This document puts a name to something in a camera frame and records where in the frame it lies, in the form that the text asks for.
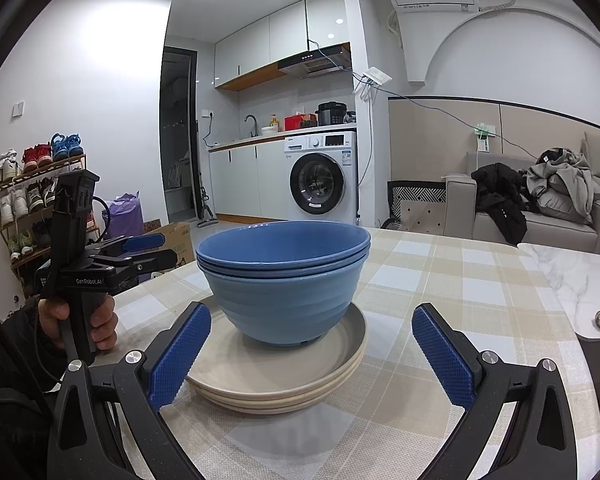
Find cream round plate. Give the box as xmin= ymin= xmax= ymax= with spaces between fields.
xmin=185 ymin=305 xmax=368 ymax=397
xmin=207 ymin=355 xmax=366 ymax=415
xmin=195 ymin=345 xmax=368 ymax=407

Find blue ribbed bowl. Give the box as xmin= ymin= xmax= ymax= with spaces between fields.
xmin=198 ymin=247 xmax=371 ymax=282
xmin=196 ymin=224 xmax=372 ymax=268
xmin=200 ymin=257 xmax=370 ymax=348

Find metal shoe rack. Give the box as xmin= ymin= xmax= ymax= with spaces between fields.
xmin=0 ymin=152 xmax=101 ymax=296

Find dark glass door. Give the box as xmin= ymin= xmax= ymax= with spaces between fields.
xmin=160 ymin=46 xmax=201 ymax=223

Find white washing machine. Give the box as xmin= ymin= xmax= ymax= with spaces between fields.
xmin=284 ymin=131 xmax=358 ymax=223

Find black white patterned bag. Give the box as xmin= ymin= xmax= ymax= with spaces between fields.
xmin=387 ymin=180 xmax=448 ymax=235

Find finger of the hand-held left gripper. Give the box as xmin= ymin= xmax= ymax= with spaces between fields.
xmin=91 ymin=232 xmax=166 ymax=260
xmin=109 ymin=249 xmax=178 ymax=277

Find shoe rack with shoes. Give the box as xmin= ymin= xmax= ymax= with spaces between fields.
xmin=0 ymin=132 xmax=98 ymax=291

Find black pressure cooker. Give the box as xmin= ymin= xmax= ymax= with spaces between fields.
xmin=316 ymin=102 xmax=348 ymax=127

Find stick vacuum cleaner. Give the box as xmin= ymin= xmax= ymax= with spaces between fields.
xmin=196 ymin=185 xmax=220 ymax=225

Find person's left forearm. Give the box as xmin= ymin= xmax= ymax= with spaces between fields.
xmin=0 ymin=297 xmax=71 ymax=480

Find white wall router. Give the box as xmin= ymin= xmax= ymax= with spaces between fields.
xmin=354 ymin=66 xmax=393 ymax=102

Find grey sofa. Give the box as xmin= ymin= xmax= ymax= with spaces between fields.
xmin=442 ymin=132 xmax=600 ymax=256

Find pile of grey clothes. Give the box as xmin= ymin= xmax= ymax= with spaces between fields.
xmin=525 ymin=147 xmax=600 ymax=226

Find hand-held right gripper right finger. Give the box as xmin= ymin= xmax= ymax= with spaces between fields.
xmin=411 ymin=303 xmax=578 ymax=480

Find cardboard box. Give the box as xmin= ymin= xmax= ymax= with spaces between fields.
xmin=142 ymin=221 xmax=193 ymax=273

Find person's left hand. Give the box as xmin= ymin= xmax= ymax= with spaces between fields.
xmin=37 ymin=292 xmax=120 ymax=356

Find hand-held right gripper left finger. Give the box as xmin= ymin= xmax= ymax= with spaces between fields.
xmin=47 ymin=301 xmax=213 ymax=480

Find white kitchen wall cabinets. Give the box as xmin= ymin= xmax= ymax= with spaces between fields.
xmin=214 ymin=0 xmax=351 ymax=92

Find purple plastic bag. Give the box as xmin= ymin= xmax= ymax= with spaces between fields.
xmin=102 ymin=191 xmax=146 ymax=241

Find white kitchen base cabinets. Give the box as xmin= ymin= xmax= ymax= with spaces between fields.
xmin=209 ymin=141 xmax=287 ymax=221

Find black range hood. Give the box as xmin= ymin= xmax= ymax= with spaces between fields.
xmin=278 ymin=45 xmax=353 ymax=79

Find black jacket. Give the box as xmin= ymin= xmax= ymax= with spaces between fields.
xmin=471 ymin=162 xmax=531 ymax=246

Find white wall power strip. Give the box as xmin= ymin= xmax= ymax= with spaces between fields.
xmin=472 ymin=124 xmax=498 ymax=153

